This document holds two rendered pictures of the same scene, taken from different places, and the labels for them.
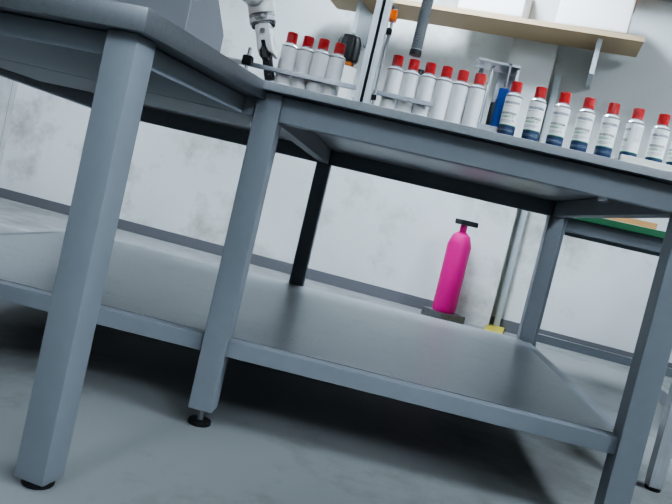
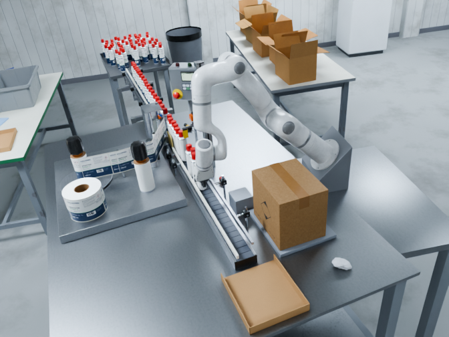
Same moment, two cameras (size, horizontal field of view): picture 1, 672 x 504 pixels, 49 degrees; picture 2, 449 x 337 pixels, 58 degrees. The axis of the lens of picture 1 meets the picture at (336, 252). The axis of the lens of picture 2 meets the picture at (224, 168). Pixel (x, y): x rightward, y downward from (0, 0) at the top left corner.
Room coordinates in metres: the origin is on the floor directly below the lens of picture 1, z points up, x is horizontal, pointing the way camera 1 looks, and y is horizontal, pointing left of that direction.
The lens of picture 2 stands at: (2.92, 2.06, 2.20)
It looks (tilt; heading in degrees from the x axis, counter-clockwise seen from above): 33 degrees down; 248
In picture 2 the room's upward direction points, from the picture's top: 6 degrees counter-clockwise
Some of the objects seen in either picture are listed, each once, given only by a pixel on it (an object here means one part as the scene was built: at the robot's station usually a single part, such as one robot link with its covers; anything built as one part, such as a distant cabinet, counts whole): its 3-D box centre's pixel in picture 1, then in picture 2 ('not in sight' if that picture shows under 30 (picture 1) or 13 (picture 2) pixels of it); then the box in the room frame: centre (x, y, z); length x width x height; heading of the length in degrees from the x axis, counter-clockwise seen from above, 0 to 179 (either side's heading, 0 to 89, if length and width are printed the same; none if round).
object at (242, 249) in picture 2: not in sight; (190, 171); (2.32, 0.06, 0.86); 1.65 x 0.08 x 0.04; 86
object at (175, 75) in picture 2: not in sight; (187, 81); (2.23, -0.04, 1.38); 0.17 x 0.10 x 0.19; 141
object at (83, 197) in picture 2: not in sight; (85, 199); (2.95, 0.14, 0.95); 0.20 x 0.20 x 0.14
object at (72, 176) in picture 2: not in sight; (86, 180); (2.91, -0.15, 0.89); 0.31 x 0.31 x 0.01
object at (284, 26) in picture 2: not in sight; (286, 45); (0.68, -1.43, 0.96); 0.53 x 0.45 x 0.37; 167
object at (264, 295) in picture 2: not in sight; (262, 291); (2.39, 1.06, 0.85); 0.30 x 0.26 x 0.04; 86
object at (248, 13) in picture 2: not in sight; (256, 25); (0.53, -2.31, 0.97); 0.46 x 0.44 x 0.37; 80
